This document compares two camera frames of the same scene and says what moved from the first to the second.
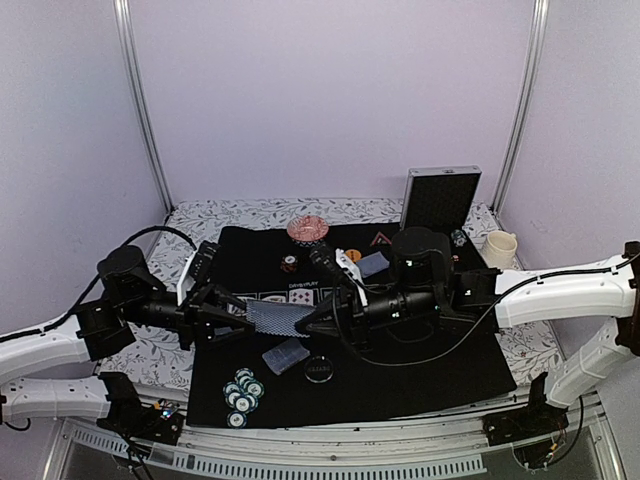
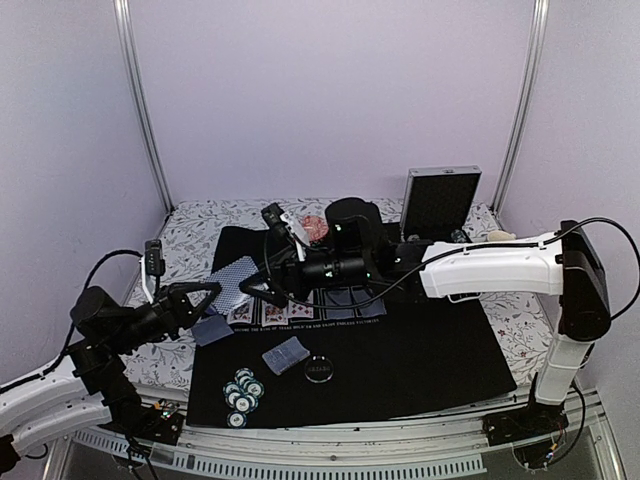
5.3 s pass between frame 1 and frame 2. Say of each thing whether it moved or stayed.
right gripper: moved
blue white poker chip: stayed
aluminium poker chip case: stayed
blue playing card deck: moved
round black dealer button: stayed
